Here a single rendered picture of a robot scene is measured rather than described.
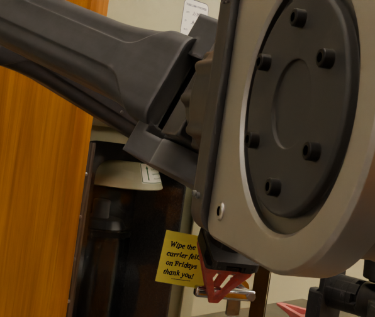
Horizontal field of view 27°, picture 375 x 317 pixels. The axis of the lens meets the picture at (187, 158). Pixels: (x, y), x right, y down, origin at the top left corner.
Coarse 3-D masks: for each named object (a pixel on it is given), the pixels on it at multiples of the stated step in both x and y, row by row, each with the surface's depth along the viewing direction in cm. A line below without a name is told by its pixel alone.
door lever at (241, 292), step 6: (246, 282) 117; (198, 288) 110; (204, 288) 111; (216, 288) 111; (234, 288) 112; (240, 288) 115; (246, 288) 115; (198, 294) 110; (204, 294) 111; (228, 294) 111; (234, 294) 112; (240, 294) 112; (246, 294) 112; (252, 294) 112; (240, 300) 112; (246, 300) 112; (252, 300) 112
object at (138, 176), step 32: (96, 160) 110; (128, 160) 111; (96, 192) 111; (128, 192) 112; (160, 192) 113; (96, 224) 111; (128, 224) 112; (160, 224) 113; (192, 224) 114; (96, 256) 112; (128, 256) 113; (96, 288) 112; (128, 288) 113; (160, 288) 114; (192, 288) 115; (256, 288) 118
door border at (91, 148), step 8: (88, 152) 110; (88, 160) 110; (88, 168) 110; (88, 176) 110; (88, 184) 110; (88, 192) 110; (80, 216) 110; (80, 224) 110; (80, 232) 111; (80, 240) 111; (80, 248) 111; (80, 256) 111; (72, 272) 111; (72, 280) 111; (72, 288) 111; (72, 296) 111; (72, 304) 111; (72, 312) 111
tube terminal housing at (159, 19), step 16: (112, 0) 112; (128, 0) 114; (144, 0) 117; (160, 0) 119; (176, 0) 122; (208, 0) 128; (112, 16) 112; (128, 16) 115; (144, 16) 117; (160, 16) 120; (176, 16) 122; (96, 128) 113; (112, 128) 115
